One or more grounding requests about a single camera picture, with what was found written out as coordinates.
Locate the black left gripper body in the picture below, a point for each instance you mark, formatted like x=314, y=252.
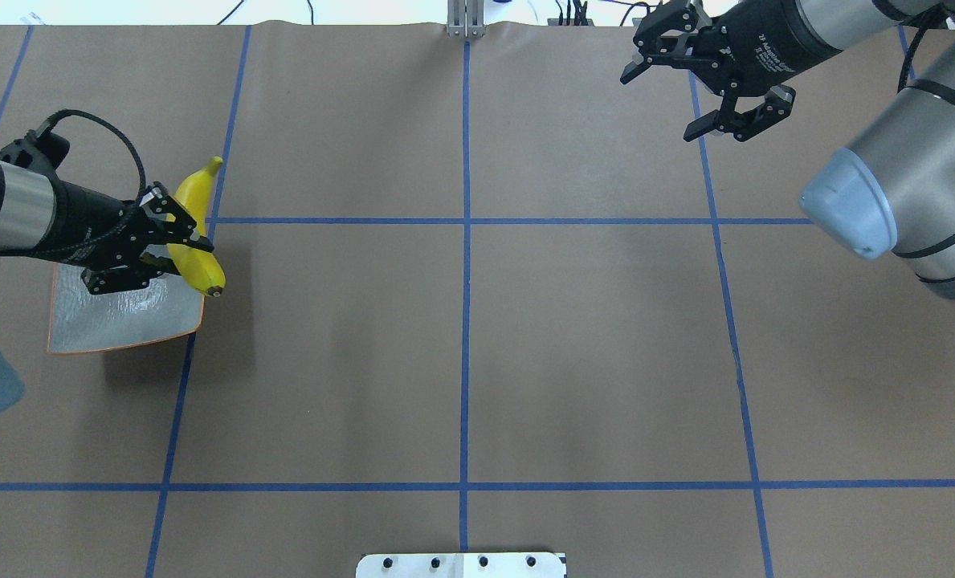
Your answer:
x=75, y=220

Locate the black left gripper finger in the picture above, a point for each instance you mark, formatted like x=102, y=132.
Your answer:
x=169, y=222
x=127, y=278

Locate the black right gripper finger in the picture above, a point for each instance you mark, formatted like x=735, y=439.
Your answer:
x=673, y=36
x=778, y=103

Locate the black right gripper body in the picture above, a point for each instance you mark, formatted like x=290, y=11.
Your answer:
x=769, y=42

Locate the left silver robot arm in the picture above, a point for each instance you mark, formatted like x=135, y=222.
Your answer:
x=28, y=209

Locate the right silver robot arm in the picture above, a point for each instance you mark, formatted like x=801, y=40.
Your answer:
x=892, y=189

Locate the grey square plate orange rim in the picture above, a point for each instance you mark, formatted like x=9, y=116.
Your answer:
x=81, y=322

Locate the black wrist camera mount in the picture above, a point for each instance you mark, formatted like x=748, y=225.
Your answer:
x=39, y=150

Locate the aluminium frame post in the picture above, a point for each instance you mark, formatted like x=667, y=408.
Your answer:
x=466, y=19

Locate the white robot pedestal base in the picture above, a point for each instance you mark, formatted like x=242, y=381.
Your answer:
x=463, y=564

